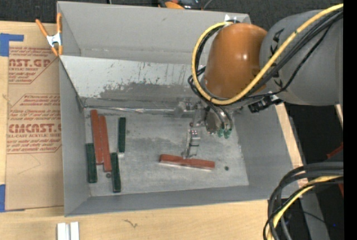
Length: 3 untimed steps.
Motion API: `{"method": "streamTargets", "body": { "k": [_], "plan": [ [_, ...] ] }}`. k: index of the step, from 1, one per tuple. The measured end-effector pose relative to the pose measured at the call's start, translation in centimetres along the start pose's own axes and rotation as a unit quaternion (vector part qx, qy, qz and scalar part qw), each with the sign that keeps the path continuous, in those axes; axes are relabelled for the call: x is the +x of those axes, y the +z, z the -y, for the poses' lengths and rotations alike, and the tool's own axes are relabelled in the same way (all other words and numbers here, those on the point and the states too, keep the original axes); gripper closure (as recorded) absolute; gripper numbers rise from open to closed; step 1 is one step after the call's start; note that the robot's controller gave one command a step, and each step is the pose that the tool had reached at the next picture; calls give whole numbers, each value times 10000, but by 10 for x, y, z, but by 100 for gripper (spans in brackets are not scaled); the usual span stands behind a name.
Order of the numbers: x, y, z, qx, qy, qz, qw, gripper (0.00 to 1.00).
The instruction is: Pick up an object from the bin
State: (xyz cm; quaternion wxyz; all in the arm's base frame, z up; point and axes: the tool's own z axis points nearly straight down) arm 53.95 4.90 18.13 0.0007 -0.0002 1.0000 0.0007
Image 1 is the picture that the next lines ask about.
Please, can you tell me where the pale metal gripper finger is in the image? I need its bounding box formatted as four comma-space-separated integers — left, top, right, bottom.
181, 128, 201, 159
174, 101, 199, 118

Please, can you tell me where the red-brown flat block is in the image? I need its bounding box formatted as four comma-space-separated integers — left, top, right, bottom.
98, 115, 113, 173
158, 153, 216, 171
90, 109, 104, 166

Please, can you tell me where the grey metal bin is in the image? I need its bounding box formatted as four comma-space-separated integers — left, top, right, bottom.
56, 1, 301, 218

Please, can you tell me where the dark green flat block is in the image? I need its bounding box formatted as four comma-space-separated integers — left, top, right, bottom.
118, 117, 127, 153
110, 152, 122, 193
85, 142, 98, 184

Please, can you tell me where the brown cardboard board red print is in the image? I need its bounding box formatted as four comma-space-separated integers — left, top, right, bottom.
0, 20, 65, 212

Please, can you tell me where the black cylinder on white bracket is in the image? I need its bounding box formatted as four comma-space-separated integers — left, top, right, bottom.
248, 92, 283, 113

